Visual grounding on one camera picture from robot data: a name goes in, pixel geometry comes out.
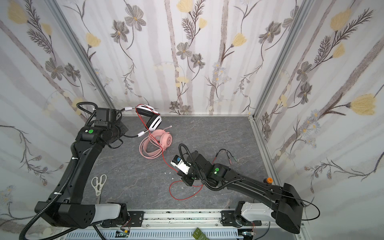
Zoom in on red headset cable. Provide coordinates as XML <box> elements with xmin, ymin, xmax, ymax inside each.
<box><xmin>134</xmin><ymin>104</ymin><xmax>205</xmax><ymax>201</ymax></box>

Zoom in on white black headset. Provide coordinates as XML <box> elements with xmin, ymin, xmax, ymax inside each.
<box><xmin>122</xmin><ymin>104</ymin><xmax>162</xmax><ymax>138</ymax></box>

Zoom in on pink headset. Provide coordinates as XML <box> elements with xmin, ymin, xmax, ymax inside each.
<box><xmin>139</xmin><ymin>126</ymin><xmax>173</xmax><ymax>160</ymax></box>

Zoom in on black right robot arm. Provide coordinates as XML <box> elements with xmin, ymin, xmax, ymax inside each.
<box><xmin>171</xmin><ymin>144</ymin><xmax>307</xmax><ymax>234</ymax></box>

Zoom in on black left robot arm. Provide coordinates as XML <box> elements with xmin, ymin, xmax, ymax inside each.
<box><xmin>19</xmin><ymin>103</ymin><xmax>129</xmax><ymax>240</ymax></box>

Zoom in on white scissors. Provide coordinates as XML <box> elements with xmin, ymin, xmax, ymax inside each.
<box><xmin>91</xmin><ymin>174</ymin><xmax>108</xmax><ymax>204</ymax></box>

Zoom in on green circuit board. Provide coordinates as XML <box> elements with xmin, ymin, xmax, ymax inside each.
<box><xmin>193</xmin><ymin>228</ymin><xmax>209</xmax><ymax>240</ymax></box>

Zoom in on small brown orange-capped bottle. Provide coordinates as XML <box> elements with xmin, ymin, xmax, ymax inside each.
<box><xmin>263</xmin><ymin>178</ymin><xmax>274</xmax><ymax>185</ymax></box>

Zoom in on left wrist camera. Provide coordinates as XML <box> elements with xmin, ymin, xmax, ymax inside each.
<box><xmin>94</xmin><ymin>108</ymin><xmax>118</xmax><ymax>129</ymax></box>

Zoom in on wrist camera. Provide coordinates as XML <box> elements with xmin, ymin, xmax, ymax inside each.
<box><xmin>171</xmin><ymin>155</ymin><xmax>191</xmax><ymax>175</ymax></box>
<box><xmin>94</xmin><ymin>108</ymin><xmax>118</xmax><ymax>129</ymax></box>

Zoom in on black adapter cable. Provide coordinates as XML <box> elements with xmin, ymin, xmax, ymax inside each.
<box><xmin>212</xmin><ymin>148</ymin><xmax>238</xmax><ymax>166</ymax></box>

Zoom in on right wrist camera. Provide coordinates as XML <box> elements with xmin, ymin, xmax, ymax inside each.
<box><xmin>171</xmin><ymin>155</ymin><xmax>191</xmax><ymax>175</ymax></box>

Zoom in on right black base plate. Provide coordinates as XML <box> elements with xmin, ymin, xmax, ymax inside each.
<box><xmin>221</xmin><ymin>210</ymin><xmax>242</xmax><ymax>228</ymax></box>

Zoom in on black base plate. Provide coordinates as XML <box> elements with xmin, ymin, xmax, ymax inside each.
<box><xmin>221</xmin><ymin>210</ymin><xmax>242</xmax><ymax>228</ymax></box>
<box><xmin>127</xmin><ymin>211</ymin><xmax>145</xmax><ymax>228</ymax></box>

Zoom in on aluminium mounting rail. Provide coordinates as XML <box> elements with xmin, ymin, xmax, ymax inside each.
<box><xmin>62</xmin><ymin>209</ymin><xmax>310</xmax><ymax>240</ymax></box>

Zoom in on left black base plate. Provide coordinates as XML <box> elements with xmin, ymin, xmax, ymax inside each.
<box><xmin>127</xmin><ymin>211</ymin><xmax>145</xmax><ymax>228</ymax></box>

